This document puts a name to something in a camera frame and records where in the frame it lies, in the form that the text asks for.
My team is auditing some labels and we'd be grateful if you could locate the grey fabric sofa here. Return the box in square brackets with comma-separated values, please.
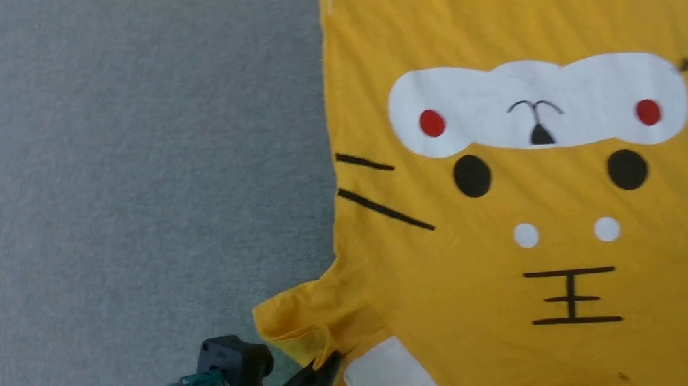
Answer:
[0, 0, 688, 386]

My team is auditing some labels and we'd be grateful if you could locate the yellow cat face T-shirt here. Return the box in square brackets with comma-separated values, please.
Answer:
[203, 0, 688, 386]

